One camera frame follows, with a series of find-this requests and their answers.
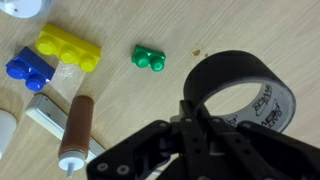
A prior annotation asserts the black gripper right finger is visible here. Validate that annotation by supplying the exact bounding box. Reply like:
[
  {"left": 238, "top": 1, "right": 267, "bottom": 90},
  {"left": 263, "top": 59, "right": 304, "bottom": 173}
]
[{"left": 199, "top": 108, "right": 320, "bottom": 180}]

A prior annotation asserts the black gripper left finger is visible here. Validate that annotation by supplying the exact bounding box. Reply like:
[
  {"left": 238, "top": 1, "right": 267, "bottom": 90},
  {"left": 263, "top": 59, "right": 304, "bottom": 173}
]
[{"left": 86, "top": 99, "right": 214, "bottom": 180}]

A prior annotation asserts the black masking tape roll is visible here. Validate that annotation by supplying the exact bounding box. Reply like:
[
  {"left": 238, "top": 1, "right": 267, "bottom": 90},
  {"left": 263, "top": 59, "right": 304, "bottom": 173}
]
[{"left": 183, "top": 49, "right": 297, "bottom": 134}]

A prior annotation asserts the brown sauce squeeze bottle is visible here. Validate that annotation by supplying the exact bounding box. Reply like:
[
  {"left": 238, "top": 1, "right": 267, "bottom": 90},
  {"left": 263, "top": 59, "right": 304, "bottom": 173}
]
[{"left": 57, "top": 95, "right": 95, "bottom": 179}]

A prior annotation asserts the green two-stud block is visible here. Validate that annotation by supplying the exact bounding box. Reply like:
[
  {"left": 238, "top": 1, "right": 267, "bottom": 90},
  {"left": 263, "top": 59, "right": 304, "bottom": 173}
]
[{"left": 130, "top": 44, "right": 167, "bottom": 73}]

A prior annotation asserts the blue two-stud block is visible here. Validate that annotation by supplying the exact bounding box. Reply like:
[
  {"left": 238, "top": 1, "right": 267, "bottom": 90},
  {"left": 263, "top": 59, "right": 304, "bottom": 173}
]
[{"left": 5, "top": 45, "right": 56, "bottom": 93}]

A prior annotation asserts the white mug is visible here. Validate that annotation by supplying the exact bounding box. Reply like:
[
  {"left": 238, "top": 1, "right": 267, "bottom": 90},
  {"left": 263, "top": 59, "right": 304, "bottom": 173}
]
[{"left": 0, "top": 109, "right": 18, "bottom": 160}]

